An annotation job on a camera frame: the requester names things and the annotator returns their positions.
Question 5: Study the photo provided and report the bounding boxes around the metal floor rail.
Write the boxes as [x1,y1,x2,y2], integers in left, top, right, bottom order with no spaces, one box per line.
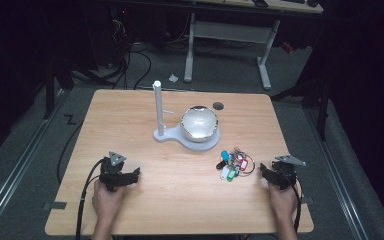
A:
[0,89,68,236]
[304,108,371,240]

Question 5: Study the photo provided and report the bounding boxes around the person's left hand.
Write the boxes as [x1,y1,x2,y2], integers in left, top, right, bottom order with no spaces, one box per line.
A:
[91,181,128,228]

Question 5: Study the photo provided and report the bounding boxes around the bunch of keys with coloured tags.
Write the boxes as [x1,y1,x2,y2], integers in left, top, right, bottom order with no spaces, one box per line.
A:
[215,146,257,183]

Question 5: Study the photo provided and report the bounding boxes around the white table frame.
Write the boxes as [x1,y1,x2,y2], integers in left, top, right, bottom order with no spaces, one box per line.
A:
[183,0,324,91]

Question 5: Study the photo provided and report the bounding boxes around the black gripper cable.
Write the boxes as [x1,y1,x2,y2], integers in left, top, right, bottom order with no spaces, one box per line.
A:
[289,173,304,234]
[75,158,106,240]

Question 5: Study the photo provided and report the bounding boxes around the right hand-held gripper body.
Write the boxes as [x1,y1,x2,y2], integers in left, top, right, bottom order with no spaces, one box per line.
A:
[269,153,307,192]

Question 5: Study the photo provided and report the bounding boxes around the person's right hand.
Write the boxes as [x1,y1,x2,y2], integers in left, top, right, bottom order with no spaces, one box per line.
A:
[267,181,300,222]

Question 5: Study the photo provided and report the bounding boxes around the shiny metal bowl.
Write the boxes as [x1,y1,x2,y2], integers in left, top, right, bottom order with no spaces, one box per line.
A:
[180,105,220,144]

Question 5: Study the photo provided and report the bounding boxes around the dark metal stand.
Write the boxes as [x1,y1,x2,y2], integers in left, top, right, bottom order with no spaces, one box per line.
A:
[270,66,334,141]
[42,49,76,120]

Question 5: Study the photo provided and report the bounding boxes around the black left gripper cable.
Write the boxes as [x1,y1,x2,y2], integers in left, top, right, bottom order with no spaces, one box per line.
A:
[75,158,106,240]

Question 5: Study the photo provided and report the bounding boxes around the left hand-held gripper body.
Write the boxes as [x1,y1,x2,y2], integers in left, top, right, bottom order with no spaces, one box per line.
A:
[98,151,130,193]

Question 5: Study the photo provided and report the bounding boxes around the grey tape strip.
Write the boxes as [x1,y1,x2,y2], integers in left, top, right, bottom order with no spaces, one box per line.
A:
[42,201,68,212]

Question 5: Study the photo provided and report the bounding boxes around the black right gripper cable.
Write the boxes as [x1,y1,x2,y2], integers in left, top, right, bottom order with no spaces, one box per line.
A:
[289,173,304,234]

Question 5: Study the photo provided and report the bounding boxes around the black cable beside table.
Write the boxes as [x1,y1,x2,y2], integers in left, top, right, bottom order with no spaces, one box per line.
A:
[56,120,85,185]

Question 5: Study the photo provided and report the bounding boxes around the bundle of black floor cables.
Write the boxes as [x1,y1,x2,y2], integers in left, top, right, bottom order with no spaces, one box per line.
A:
[63,13,153,91]

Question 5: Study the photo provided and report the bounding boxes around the white stand with pole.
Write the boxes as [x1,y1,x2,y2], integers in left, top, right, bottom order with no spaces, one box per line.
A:
[152,79,222,152]

